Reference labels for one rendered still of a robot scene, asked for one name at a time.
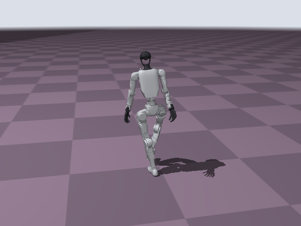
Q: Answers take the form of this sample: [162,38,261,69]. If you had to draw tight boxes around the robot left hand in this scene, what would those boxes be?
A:
[124,107,130,123]

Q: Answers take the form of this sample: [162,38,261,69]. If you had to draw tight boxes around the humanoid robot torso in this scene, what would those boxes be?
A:
[138,68,159,116]

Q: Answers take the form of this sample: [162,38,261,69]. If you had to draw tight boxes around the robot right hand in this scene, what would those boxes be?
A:
[169,104,177,122]

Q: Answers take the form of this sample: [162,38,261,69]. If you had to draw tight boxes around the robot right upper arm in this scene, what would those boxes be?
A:
[157,69,168,94]

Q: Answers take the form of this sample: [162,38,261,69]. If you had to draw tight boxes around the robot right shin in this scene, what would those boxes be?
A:
[151,126,161,148]

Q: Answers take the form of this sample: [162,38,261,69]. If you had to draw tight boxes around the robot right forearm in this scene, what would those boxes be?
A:
[164,89,172,109]

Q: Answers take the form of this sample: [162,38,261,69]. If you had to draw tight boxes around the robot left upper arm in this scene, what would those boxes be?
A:
[130,72,139,96]

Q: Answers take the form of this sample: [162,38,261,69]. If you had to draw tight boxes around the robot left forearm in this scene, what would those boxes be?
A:
[126,90,134,110]

